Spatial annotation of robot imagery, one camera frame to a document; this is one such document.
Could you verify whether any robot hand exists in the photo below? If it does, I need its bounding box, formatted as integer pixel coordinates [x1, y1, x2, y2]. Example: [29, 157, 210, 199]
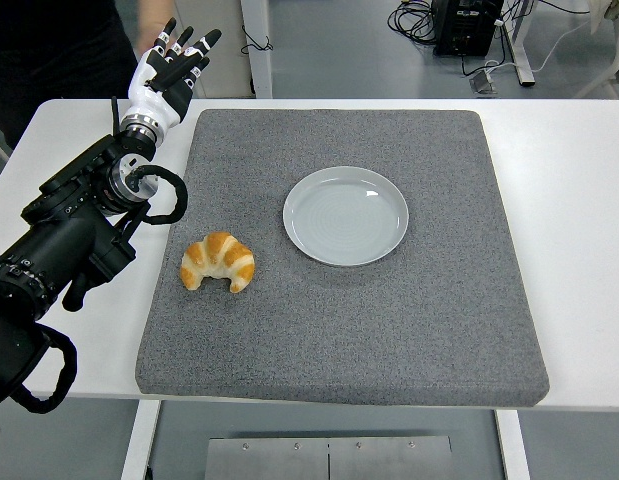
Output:
[123, 17, 223, 132]

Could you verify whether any person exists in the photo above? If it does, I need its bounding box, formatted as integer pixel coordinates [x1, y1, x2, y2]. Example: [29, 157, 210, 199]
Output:
[0, 0, 179, 151]

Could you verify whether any grey metal plate with screws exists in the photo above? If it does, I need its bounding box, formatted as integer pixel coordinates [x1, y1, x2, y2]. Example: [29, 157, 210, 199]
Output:
[207, 435, 455, 480]

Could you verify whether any white desk leg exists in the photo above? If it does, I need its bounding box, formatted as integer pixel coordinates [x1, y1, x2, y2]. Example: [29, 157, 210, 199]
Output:
[502, 0, 536, 87]

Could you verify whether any thin black cable loop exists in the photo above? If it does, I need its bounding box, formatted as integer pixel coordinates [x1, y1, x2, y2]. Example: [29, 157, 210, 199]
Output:
[240, 23, 275, 54]

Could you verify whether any golden croissant bread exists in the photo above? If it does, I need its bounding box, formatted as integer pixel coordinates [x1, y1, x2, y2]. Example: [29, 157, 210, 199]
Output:
[180, 231, 256, 294]

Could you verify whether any grey speckled table mat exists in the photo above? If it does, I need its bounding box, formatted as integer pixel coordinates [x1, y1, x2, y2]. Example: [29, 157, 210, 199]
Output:
[134, 108, 550, 409]

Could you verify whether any black computer case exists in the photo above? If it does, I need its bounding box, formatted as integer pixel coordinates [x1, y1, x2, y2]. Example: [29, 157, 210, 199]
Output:
[432, 0, 505, 57]

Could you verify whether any white table leg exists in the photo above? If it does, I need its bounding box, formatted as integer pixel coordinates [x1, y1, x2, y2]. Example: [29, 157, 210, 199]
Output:
[119, 399, 163, 480]
[493, 408, 533, 480]

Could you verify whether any black cable bundle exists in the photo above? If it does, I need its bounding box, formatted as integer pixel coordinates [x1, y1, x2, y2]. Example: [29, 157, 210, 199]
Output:
[387, 0, 440, 47]

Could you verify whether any grey floor pedal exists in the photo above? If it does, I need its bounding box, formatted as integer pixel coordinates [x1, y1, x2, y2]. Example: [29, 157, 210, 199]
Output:
[468, 69, 499, 95]

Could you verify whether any white tubular frame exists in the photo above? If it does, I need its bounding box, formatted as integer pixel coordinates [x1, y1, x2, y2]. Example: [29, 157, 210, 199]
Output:
[573, 22, 619, 99]

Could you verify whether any pale grey round plate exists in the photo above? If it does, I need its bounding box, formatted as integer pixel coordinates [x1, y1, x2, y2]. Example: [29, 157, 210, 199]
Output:
[282, 165, 410, 268]

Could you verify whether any white floor cable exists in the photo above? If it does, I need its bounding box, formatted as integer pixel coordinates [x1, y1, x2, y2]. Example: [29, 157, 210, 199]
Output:
[461, 18, 590, 79]

